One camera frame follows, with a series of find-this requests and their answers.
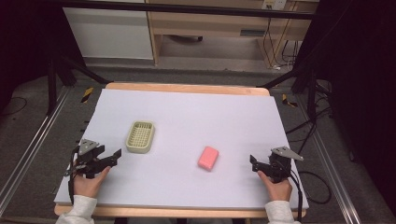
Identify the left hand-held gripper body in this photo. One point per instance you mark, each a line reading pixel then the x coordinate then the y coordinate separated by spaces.
pixel 88 163

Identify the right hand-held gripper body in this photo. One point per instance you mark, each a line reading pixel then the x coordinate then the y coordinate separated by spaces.
pixel 278 169

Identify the person's right hand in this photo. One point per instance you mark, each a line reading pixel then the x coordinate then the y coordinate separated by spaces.
pixel 278 190

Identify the person's left hand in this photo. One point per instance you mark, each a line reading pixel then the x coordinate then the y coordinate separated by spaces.
pixel 87 186

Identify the beige slotted soap dish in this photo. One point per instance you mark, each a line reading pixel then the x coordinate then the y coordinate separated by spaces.
pixel 140 137

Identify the pink soap bar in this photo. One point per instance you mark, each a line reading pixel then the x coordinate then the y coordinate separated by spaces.
pixel 208 158

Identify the yellow black floor tape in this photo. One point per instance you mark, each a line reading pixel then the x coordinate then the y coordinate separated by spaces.
pixel 87 94
pixel 289 101

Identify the white foam mat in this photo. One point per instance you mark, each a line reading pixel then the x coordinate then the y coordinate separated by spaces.
pixel 193 124

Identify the black metal stand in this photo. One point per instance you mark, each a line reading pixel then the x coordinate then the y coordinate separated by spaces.
pixel 311 93
pixel 52 84

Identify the wooden table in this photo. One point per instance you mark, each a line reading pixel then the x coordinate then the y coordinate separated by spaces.
pixel 186 88

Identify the black curtain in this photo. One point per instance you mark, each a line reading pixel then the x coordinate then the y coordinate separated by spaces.
pixel 28 40
pixel 364 93

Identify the white cabinet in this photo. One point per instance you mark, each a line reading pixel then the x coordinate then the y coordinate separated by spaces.
pixel 109 34

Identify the light wooden desk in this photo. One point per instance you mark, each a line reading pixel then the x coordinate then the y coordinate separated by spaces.
pixel 218 23

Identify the white power strip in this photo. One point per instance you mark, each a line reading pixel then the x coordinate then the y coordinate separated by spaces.
pixel 274 4

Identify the metal floor rail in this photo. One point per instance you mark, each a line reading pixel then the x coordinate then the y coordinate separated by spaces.
pixel 334 180
pixel 28 149

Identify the black horizontal frame bar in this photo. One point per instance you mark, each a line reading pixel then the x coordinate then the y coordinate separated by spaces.
pixel 186 8

